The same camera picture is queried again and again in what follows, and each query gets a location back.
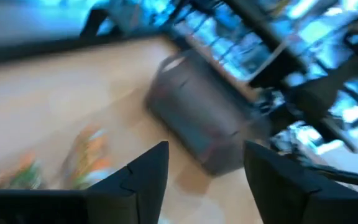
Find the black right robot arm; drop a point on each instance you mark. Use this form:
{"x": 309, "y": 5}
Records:
{"x": 315, "y": 96}

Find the black table frame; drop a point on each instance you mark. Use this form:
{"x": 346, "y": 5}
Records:
{"x": 42, "y": 51}

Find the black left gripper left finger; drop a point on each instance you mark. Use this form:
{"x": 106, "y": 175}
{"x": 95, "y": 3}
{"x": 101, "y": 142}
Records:
{"x": 135, "y": 196}

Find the grey plastic bin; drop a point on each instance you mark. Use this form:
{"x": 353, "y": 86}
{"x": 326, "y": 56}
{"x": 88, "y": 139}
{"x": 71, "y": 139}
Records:
{"x": 197, "y": 118}

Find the blue orange granola bar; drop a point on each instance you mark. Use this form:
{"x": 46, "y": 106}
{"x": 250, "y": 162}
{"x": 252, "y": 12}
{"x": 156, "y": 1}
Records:
{"x": 89, "y": 155}

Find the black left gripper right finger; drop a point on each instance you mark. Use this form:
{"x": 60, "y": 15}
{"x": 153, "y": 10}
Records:
{"x": 291, "y": 199}

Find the orange green granola bar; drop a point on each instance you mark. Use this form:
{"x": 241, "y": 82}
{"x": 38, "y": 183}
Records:
{"x": 17, "y": 174}

